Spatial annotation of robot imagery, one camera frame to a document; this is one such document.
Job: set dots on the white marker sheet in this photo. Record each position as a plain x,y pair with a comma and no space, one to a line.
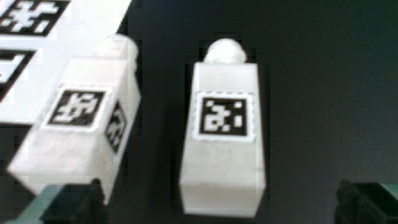
52,30

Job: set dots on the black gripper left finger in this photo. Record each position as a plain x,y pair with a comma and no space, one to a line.
68,204

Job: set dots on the white table leg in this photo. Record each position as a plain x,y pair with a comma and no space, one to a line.
222,178
75,143

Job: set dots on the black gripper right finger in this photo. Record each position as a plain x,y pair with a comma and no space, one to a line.
366,203

